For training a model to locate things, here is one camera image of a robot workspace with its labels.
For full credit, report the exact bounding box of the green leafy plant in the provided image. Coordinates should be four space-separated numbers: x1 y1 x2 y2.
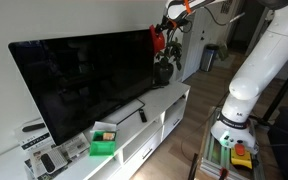
154 35 184 72

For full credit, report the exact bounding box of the white tv stand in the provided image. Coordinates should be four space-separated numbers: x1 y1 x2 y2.
0 81 192 180

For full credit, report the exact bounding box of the black remote control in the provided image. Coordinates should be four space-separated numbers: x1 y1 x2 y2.
138 108 149 124

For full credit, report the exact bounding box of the black oblong device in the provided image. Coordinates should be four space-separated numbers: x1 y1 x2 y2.
21 122 47 133

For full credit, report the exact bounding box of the white drawer with long handle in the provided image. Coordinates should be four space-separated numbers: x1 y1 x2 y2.
162 108 186 141

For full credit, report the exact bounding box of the folded newspaper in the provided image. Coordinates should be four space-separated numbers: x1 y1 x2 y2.
57 132 91 160

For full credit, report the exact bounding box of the grey trash can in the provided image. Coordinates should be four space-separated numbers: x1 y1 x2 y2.
199 43 220 73

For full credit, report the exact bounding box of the white drawer with short handle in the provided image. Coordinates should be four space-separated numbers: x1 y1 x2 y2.
110 125 164 180

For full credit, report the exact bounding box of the green plastic box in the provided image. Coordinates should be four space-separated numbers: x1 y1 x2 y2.
88 130 118 157

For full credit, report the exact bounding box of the black rod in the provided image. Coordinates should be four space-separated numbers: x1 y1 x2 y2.
187 152 199 180

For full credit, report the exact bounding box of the aluminium robot base platform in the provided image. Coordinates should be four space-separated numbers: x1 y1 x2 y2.
198 106 267 180

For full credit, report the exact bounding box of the black tripod pole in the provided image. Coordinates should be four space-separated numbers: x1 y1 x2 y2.
261 54 288 123

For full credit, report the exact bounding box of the red hat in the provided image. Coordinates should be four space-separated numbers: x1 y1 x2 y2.
149 24 166 55

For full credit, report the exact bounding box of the white package with black remote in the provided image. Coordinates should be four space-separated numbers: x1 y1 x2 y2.
28 148 69 178

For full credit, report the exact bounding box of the black flat screen television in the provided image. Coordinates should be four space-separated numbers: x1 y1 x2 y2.
7 28 156 147

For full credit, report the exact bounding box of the white door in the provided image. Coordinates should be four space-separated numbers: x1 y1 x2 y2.
180 4 242 82

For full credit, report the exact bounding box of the black case with blue light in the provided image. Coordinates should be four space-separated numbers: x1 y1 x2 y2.
267 106 288 180

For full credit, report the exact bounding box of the white box with black label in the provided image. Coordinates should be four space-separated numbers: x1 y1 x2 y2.
14 118 56 152

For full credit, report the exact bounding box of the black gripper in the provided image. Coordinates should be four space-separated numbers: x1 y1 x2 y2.
154 17 182 35

